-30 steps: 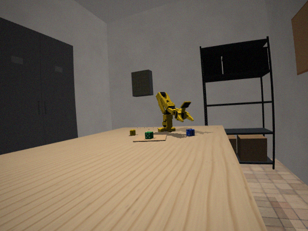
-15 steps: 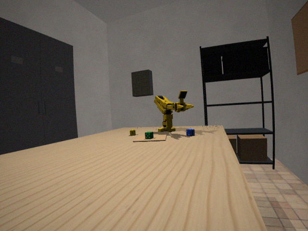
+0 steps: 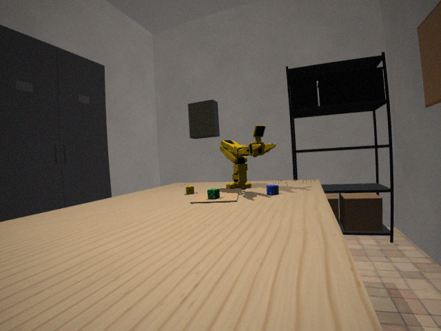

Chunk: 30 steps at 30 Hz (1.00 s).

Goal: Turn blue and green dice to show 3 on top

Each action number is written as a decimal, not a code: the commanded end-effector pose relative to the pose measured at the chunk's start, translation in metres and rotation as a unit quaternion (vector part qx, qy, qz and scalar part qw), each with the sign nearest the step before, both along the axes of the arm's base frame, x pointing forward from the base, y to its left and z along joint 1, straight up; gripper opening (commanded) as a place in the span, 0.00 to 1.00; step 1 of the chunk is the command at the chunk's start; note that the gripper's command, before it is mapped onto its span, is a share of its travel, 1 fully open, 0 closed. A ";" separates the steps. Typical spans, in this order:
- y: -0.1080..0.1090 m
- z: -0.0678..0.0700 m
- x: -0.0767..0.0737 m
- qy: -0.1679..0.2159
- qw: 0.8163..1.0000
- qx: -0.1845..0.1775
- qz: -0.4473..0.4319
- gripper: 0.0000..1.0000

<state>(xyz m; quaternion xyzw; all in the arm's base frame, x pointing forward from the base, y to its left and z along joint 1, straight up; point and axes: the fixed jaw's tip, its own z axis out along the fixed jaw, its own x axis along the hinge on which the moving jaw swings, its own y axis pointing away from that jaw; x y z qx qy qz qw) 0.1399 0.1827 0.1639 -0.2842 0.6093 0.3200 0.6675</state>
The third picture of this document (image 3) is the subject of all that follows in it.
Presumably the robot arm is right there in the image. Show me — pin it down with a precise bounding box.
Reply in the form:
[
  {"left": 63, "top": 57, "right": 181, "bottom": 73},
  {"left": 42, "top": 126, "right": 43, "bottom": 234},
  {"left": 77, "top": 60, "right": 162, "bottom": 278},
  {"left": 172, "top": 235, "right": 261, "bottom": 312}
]
[{"left": 220, "top": 140, "right": 252, "bottom": 189}]

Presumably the blue die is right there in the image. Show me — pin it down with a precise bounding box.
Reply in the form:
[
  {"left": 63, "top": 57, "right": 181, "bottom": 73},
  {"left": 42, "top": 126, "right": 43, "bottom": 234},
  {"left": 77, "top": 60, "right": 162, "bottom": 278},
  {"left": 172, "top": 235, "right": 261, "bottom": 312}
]
[{"left": 267, "top": 185, "right": 279, "bottom": 195}]

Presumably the green die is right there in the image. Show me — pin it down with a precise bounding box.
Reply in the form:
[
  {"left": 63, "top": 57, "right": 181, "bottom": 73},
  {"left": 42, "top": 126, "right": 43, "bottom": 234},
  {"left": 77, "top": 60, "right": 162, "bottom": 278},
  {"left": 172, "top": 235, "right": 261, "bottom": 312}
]
[{"left": 207, "top": 188, "right": 220, "bottom": 199}]

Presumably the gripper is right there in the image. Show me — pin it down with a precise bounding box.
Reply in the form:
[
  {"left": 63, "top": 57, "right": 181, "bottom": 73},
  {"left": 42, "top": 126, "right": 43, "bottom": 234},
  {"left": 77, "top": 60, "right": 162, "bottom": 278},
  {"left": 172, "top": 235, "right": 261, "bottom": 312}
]
[{"left": 248, "top": 126, "right": 276, "bottom": 157}]

